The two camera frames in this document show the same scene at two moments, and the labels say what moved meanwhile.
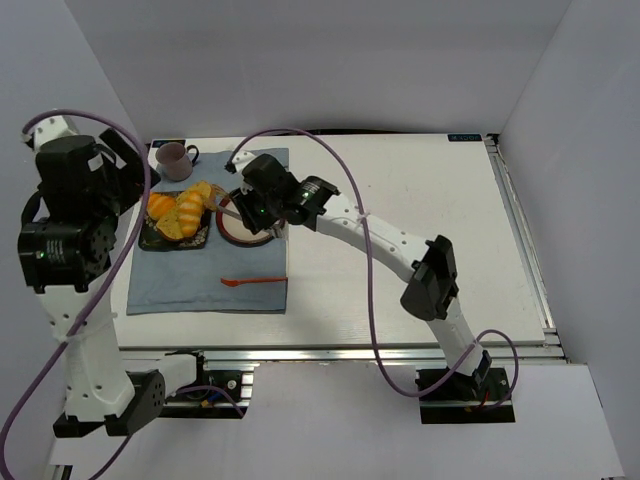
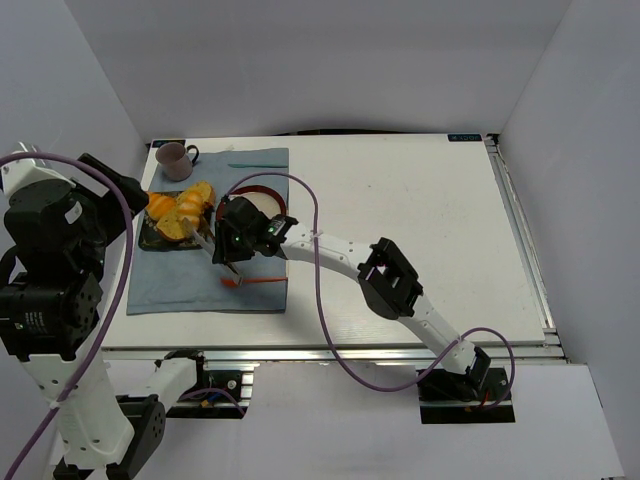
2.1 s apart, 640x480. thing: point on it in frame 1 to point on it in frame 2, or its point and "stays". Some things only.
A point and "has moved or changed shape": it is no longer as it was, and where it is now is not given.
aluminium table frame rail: x=294 y=352 stays
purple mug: x=173 y=161 stays
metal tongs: x=277 y=227 has moved or changed shape
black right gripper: x=249 y=212 to x=223 y=245
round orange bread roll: x=160 y=204 stays
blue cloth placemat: x=190 y=281 stays
